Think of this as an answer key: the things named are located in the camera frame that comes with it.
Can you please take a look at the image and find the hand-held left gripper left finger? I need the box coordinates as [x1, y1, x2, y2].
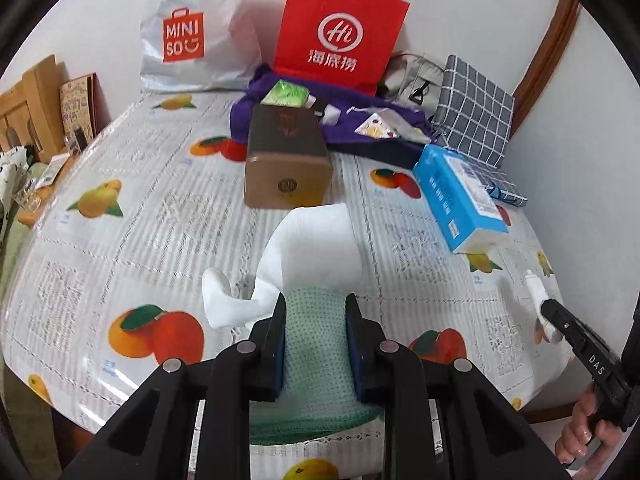
[60, 294, 290, 480]

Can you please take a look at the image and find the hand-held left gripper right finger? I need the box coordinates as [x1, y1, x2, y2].
[345, 292, 571, 480]

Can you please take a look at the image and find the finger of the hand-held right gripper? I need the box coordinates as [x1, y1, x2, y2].
[540, 298, 587, 352]

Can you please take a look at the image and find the small white roll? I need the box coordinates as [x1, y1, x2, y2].
[522, 268, 564, 344]

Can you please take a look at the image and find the white and green sock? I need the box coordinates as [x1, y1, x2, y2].
[201, 203, 397, 445]

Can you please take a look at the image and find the dark storage box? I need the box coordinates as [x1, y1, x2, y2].
[327, 140, 427, 171]

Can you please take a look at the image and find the white strawberry snack packet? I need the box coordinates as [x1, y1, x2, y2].
[353, 112, 401, 140]

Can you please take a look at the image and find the clear plastic wrapper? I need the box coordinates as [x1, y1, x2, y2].
[385, 108, 432, 142]

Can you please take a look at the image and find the light green wipes pack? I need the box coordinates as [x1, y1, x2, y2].
[259, 79, 309, 109]

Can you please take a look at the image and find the person's right hand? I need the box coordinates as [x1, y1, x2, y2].
[554, 384, 624, 466]

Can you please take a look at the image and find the blue tissue pack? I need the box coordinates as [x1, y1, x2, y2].
[412, 143, 510, 255]

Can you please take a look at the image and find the brown gold box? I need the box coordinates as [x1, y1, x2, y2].
[243, 104, 334, 210]

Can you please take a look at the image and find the purple towel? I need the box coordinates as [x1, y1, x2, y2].
[229, 63, 434, 149]

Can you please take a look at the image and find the grey checkered fabric bag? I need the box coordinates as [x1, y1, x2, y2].
[430, 54, 529, 207]

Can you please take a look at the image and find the grey backpack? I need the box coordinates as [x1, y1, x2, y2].
[377, 51, 449, 114]

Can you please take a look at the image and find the green bed sheet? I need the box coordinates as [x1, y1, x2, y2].
[0, 199, 32, 292]

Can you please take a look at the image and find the white flat packet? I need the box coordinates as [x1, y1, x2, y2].
[37, 159, 69, 189]

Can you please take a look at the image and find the wooden nightstand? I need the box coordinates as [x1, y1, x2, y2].
[29, 152, 72, 197]

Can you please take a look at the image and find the clear drinking glass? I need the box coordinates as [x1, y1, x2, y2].
[14, 172, 44, 211]

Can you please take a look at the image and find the patterned brown book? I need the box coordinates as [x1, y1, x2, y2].
[58, 73, 99, 154]

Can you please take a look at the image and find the red paper carrier bag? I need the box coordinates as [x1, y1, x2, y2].
[272, 0, 411, 96]

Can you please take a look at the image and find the white plastic shopping bag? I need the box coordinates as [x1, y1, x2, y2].
[138, 0, 264, 94]

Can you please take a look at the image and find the white spotted plush toy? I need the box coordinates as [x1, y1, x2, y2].
[0, 146, 30, 186]

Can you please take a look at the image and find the wooden bed headboard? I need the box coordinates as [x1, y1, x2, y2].
[0, 54, 66, 164]

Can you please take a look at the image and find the brown wooden door frame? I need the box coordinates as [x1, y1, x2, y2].
[509, 0, 581, 139]

